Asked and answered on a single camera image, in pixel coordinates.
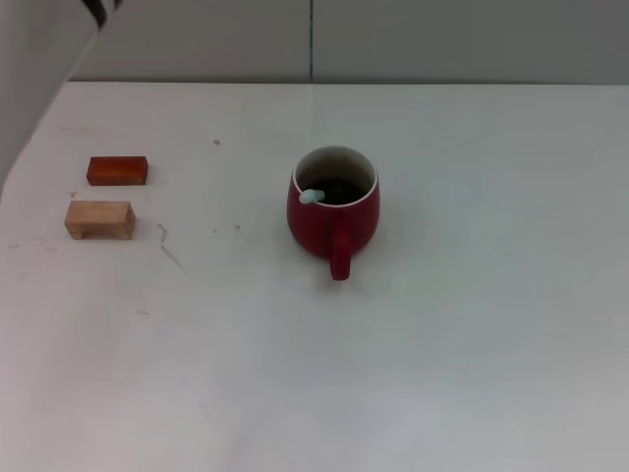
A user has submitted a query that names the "red ceramic cup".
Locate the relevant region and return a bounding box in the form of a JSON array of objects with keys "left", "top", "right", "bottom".
[{"left": 286, "top": 146, "right": 381, "bottom": 283}]

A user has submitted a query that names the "reddish brown wooden block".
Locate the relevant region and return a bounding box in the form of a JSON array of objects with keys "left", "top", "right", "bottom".
[{"left": 86, "top": 155, "right": 150, "bottom": 187}]

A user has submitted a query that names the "dark coffee liquid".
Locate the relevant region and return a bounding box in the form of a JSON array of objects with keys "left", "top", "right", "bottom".
[{"left": 318, "top": 175, "right": 371, "bottom": 206}]

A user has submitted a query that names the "light wooden block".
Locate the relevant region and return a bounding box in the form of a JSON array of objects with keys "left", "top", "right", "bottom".
[{"left": 64, "top": 200, "right": 138, "bottom": 241}]

